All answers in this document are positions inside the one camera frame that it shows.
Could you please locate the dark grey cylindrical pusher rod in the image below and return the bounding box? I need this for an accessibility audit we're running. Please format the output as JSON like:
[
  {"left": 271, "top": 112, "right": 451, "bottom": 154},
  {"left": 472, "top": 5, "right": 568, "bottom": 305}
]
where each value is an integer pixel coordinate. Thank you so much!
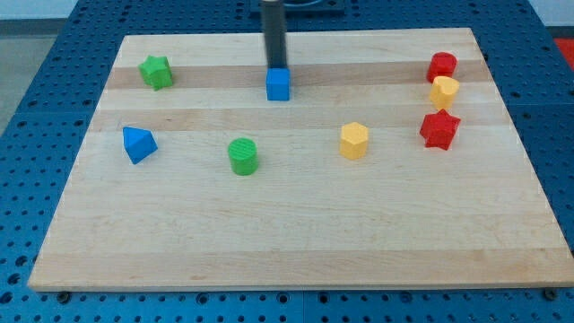
[{"left": 260, "top": 0, "right": 288, "bottom": 68}]

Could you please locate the blue cube block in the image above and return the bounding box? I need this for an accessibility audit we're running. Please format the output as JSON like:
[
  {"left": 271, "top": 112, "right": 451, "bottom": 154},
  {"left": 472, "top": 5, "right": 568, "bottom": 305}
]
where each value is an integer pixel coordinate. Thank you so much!
[{"left": 265, "top": 68, "right": 291, "bottom": 100}]

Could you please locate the yellow heart block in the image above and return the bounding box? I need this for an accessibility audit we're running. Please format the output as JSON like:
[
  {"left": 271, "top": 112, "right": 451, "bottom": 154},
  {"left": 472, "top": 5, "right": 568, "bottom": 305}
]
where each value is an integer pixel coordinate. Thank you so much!
[{"left": 429, "top": 76, "right": 460, "bottom": 110}]

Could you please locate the green star block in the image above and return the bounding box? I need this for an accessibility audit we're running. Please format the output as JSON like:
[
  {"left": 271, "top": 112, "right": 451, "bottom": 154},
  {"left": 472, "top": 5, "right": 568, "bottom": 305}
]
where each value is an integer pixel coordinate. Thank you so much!
[{"left": 138, "top": 56, "right": 173, "bottom": 91}]

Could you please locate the green cylinder block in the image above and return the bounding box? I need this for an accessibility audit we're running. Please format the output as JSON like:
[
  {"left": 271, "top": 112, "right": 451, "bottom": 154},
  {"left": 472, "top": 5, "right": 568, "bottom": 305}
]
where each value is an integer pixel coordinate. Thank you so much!
[{"left": 228, "top": 137, "right": 258, "bottom": 176}]

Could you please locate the yellow hexagonal prism block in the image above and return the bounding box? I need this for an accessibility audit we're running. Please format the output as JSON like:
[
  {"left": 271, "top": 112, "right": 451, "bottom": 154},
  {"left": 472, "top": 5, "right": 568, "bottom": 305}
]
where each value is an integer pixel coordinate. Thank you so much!
[{"left": 339, "top": 122, "right": 369, "bottom": 160}]

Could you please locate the red cylinder block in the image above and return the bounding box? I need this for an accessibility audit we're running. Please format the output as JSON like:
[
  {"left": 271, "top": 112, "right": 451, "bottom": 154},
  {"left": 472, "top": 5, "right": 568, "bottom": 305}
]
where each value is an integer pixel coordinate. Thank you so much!
[{"left": 426, "top": 52, "right": 457, "bottom": 83}]

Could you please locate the blue triangular prism block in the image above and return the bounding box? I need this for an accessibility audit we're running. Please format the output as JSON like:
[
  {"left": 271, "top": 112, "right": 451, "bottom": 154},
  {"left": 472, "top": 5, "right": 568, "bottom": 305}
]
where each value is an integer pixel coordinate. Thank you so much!
[{"left": 123, "top": 127, "right": 158, "bottom": 164}]

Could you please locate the light wooden board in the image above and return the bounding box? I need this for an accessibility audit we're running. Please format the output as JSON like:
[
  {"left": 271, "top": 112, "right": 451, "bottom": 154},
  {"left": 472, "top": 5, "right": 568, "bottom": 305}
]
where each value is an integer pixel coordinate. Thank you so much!
[{"left": 29, "top": 28, "right": 573, "bottom": 292}]

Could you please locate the red star block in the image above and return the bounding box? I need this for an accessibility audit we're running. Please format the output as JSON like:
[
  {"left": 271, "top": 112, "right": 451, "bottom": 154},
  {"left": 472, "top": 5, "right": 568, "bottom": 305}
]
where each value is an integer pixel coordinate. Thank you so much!
[{"left": 420, "top": 109, "right": 461, "bottom": 151}]

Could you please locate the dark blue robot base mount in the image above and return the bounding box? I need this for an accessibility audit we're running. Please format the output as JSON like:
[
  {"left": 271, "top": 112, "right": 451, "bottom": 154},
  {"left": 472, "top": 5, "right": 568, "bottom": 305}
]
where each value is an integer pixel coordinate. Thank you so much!
[{"left": 271, "top": 0, "right": 345, "bottom": 18}]

